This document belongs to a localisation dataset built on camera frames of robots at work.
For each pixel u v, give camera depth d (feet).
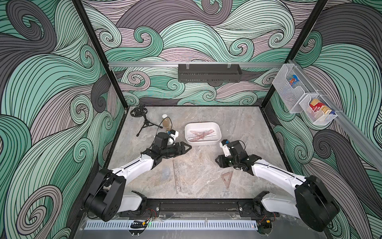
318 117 2.08
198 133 3.40
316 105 2.17
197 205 2.47
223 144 2.60
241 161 2.12
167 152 2.35
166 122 3.51
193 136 3.31
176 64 3.09
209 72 3.34
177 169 2.87
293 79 2.74
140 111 2.81
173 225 2.29
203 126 3.40
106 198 1.35
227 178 2.74
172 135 2.58
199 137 3.30
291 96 2.72
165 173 2.83
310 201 1.33
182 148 2.44
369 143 1.70
